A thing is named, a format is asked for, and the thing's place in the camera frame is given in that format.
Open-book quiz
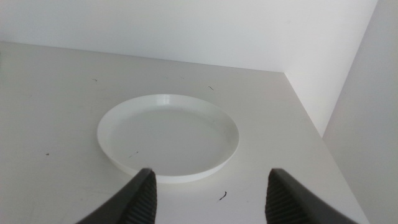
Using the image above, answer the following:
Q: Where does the white shallow bowl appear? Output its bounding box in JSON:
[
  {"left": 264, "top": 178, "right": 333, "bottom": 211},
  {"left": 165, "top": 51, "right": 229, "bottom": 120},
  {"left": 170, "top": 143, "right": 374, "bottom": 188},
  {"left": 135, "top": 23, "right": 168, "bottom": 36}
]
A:
[{"left": 96, "top": 93, "right": 240, "bottom": 184}]

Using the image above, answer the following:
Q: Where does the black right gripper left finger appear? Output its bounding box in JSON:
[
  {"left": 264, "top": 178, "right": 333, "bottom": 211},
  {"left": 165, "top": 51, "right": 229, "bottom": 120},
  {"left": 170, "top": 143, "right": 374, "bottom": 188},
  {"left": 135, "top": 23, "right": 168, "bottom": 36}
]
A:
[{"left": 76, "top": 167, "right": 158, "bottom": 224}]

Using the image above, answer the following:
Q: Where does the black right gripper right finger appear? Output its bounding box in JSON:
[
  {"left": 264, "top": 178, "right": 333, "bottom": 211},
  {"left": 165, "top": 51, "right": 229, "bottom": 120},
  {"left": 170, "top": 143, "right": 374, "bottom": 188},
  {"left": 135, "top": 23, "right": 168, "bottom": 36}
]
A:
[{"left": 265, "top": 168, "right": 358, "bottom": 224}]

